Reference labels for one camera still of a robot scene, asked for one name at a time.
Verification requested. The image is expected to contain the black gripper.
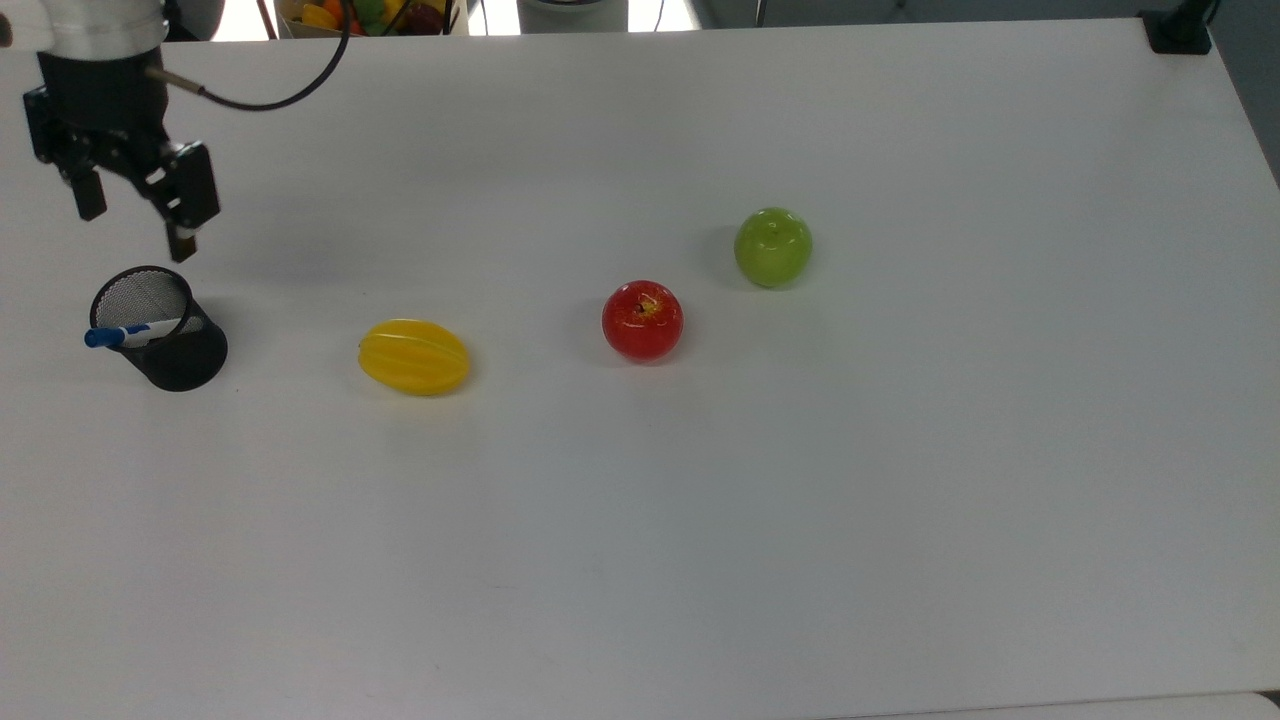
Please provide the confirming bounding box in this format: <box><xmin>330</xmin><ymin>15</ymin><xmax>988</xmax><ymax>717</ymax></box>
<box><xmin>22</xmin><ymin>48</ymin><xmax>222</xmax><ymax>264</ymax></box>

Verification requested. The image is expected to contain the blue white marker pen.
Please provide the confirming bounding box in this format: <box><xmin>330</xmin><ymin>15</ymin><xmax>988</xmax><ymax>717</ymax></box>
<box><xmin>84</xmin><ymin>318</ymin><xmax>186</xmax><ymax>350</ymax></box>

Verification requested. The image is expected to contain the black mesh pen cup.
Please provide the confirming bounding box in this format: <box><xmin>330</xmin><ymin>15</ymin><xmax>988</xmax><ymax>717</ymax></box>
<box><xmin>89</xmin><ymin>265</ymin><xmax>229</xmax><ymax>392</ymax></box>

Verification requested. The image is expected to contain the box of toy fruits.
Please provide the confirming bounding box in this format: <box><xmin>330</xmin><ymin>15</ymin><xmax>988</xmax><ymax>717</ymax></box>
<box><xmin>272</xmin><ymin>0</ymin><xmax>471</xmax><ymax>39</ymax></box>

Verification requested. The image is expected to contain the yellow toy starfruit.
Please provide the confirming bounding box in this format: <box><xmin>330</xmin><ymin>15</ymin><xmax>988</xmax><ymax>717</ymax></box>
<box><xmin>358</xmin><ymin>318</ymin><xmax>472</xmax><ymax>397</ymax></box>

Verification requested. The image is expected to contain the red toy apple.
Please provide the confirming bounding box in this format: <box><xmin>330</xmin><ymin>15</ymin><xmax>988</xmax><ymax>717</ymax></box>
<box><xmin>601</xmin><ymin>280</ymin><xmax>685</xmax><ymax>363</ymax></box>

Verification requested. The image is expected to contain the green toy apple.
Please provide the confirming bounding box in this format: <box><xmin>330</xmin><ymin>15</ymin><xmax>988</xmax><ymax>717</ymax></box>
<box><xmin>733</xmin><ymin>206</ymin><xmax>814</xmax><ymax>290</ymax></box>

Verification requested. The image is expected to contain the black clamp stand base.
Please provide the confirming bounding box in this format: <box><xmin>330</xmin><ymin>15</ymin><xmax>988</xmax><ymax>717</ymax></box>
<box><xmin>1140</xmin><ymin>0</ymin><xmax>1223</xmax><ymax>56</ymax></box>

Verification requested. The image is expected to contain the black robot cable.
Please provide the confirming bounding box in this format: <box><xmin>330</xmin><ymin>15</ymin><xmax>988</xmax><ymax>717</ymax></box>
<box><xmin>145</xmin><ymin>0</ymin><xmax>353</xmax><ymax>112</ymax></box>

